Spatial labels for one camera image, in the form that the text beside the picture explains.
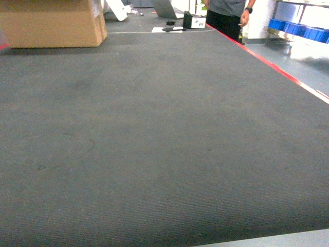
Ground blue bins on far shelf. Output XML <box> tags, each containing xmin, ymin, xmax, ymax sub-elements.
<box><xmin>268</xmin><ymin>19</ymin><xmax>328</xmax><ymax>44</ymax></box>

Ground white paper sheet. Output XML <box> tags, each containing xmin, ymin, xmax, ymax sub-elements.
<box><xmin>151</xmin><ymin>26</ymin><xmax>185</xmax><ymax>33</ymax></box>

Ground black and white device box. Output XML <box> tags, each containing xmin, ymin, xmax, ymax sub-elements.
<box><xmin>182</xmin><ymin>11</ymin><xmax>206</xmax><ymax>29</ymax></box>

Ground grey laptop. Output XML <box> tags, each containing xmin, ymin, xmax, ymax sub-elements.
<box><xmin>150</xmin><ymin>0</ymin><xmax>184</xmax><ymax>19</ymax></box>

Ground white foam piece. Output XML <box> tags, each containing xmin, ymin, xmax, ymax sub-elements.
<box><xmin>103</xmin><ymin>0</ymin><xmax>127</xmax><ymax>22</ymax></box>

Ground seated person in grey shirt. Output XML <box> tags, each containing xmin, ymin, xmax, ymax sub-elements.
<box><xmin>204</xmin><ymin>0</ymin><xmax>256</xmax><ymax>42</ymax></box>

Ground large cardboard box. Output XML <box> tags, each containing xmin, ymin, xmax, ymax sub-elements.
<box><xmin>1</xmin><ymin>1</ymin><xmax>107</xmax><ymax>48</ymax></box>

